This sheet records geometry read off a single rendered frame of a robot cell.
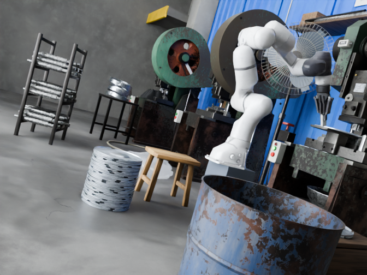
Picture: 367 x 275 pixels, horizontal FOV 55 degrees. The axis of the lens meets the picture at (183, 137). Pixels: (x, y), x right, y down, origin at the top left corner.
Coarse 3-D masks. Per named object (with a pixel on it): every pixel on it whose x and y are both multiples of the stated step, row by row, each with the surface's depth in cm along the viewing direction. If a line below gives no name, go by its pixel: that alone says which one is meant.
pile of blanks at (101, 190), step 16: (96, 160) 195; (112, 160) 191; (96, 176) 193; (112, 176) 192; (128, 176) 195; (96, 192) 194; (112, 192) 193; (128, 192) 199; (112, 208) 196; (128, 208) 205
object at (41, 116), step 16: (32, 64) 313; (48, 64) 317; (64, 64) 320; (80, 64) 335; (32, 80) 324; (64, 80) 316; (48, 96) 320; (64, 96) 320; (32, 112) 324; (48, 112) 327; (16, 128) 318; (32, 128) 358; (64, 128) 353
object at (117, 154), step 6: (96, 150) 196; (102, 150) 203; (108, 150) 209; (114, 150) 215; (120, 150) 219; (108, 156) 191; (114, 156) 196; (120, 156) 199; (126, 156) 203; (132, 156) 212; (138, 156) 215; (138, 162) 199
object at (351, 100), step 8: (360, 72) 207; (352, 80) 211; (360, 80) 206; (352, 88) 210; (360, 88) 205; (352, 96) 208; (360, 96) 204; (344, 104) 209; (352, 104) 204; (360, 104) 202; (344, 112) 208; (352, 112) 203; (360, 112) 201
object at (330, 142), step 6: (312, 126) 203; (318, 126) 199; (330, 132) 205; (336, 132) 196; (330, 138) 204; (336, 138) 201; (342, 138) 201; (354, 138) 202; (324, 144) 207; (330, 144) 203; (336, 144) 200; (342, 144) 202; (324, 150) 206; (330, 150) 202; (336, 150) 201
